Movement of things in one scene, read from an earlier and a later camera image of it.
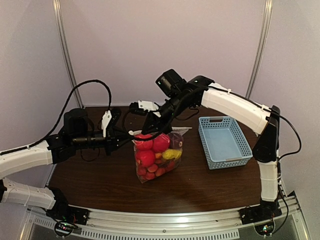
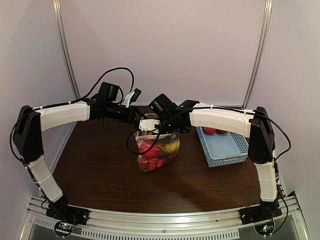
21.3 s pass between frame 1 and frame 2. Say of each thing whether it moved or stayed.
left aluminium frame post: stayed
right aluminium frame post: stayed
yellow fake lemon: moved
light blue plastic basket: stayed
